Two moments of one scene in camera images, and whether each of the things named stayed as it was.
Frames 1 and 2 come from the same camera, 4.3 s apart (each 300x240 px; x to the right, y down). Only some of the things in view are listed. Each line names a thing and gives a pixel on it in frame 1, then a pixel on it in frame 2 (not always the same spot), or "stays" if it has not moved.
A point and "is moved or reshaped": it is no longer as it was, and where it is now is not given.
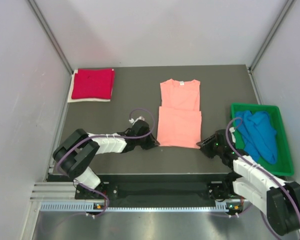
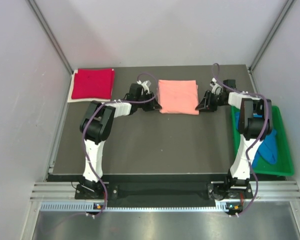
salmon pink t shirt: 180,119 is moved or reshaped
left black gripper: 152,142 → 153,104
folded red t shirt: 93,83 stays
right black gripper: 205,146 → 206,102
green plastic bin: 283,166 stays
